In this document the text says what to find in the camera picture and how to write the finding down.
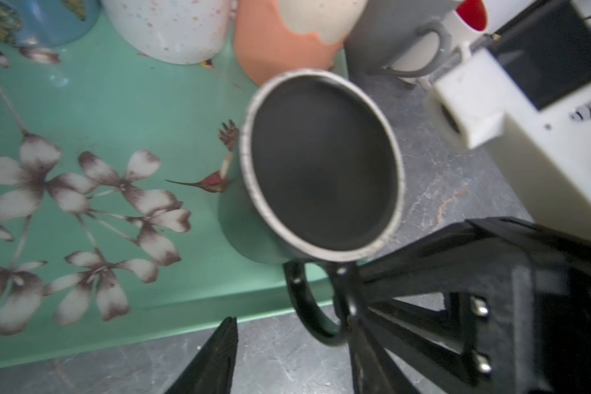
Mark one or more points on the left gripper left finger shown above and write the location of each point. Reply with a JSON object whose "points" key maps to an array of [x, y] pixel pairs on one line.
{"points": [[211, 371]]}

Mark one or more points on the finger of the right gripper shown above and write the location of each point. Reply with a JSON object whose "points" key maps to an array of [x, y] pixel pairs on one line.
{"points": [[457, 307]]}

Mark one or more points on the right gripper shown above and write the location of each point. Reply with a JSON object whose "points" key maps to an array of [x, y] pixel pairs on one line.
{"points": [[561, 266]]}

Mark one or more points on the speckled cream mug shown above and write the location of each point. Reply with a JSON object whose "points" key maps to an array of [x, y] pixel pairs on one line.
{"points": [[182, 32]]}

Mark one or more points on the cream white mug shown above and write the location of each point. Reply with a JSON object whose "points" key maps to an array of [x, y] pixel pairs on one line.
{"points": [[465, 25]]}

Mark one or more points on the orange cream mug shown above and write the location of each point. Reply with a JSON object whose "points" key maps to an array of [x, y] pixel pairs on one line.
{"points": [[272, 37]]}

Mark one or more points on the black mug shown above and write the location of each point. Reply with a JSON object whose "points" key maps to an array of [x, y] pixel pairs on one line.
{"points": [[316, 185]]}

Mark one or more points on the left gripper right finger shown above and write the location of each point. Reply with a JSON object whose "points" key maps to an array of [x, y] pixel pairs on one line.
{"points": [[373, 370]]}

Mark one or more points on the green floral tray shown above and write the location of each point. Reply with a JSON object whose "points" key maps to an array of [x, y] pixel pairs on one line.
{"points": [[110, 166]]}

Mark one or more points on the blue mug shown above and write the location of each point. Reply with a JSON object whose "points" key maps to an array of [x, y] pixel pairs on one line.
{"points": [[46, 23]]}

